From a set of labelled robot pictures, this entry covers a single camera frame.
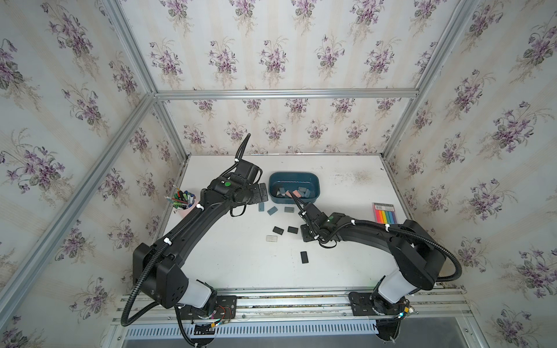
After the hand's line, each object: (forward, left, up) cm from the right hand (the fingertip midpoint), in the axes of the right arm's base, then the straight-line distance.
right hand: (309, 233), depth 90 cm
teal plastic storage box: (+26, 0, -1) cm, 26 cm away
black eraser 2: (+1, +7, 0) cm, 7 cm away
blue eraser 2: (+11, +16, -1) cm, 20 cm away
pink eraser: (+21, +4, -1) cm, 22 cm away
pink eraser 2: (+22, +9, -3) cm, 24 cm away
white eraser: (-2, +16, 0) cm, 16 cm away
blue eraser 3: (+23, +2, 0) cm, 23 cm away
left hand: (+7, +22, +18) cm, 29 cm away
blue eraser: (+13, +21, -1) cm, 25 cm away
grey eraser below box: (+12, +8, -1) cm, 14 cm away
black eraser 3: (-10, +2, -1) cm, 10 cm away
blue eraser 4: (+20, -1, +1) cm, 20 cm away
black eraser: (+1, +13, -1) cm, 13 cm away
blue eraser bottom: (+22, +12, 0) cm, 25 cm away
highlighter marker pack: (+11, -35, -1) cm, 37 cm away
